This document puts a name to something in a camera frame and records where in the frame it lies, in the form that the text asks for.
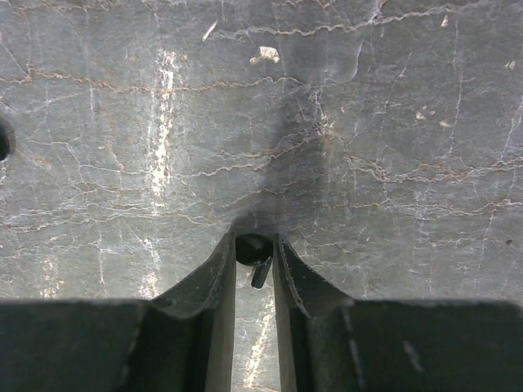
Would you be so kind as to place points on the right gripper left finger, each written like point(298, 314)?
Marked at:
point(182, 340)

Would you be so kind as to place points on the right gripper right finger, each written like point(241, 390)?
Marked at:
point(330, 341)

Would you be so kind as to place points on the black earbud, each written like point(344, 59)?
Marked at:
point(255, 250)

